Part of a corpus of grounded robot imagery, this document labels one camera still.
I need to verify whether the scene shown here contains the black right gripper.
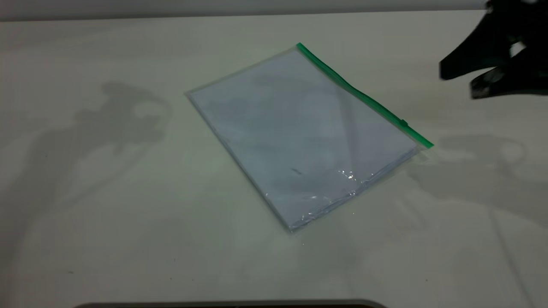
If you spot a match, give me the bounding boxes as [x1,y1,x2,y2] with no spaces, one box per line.
[440,0,548,100]

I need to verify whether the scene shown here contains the clear plastic zipper bag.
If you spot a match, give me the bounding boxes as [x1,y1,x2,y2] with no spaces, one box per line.
[185,42,435,234]

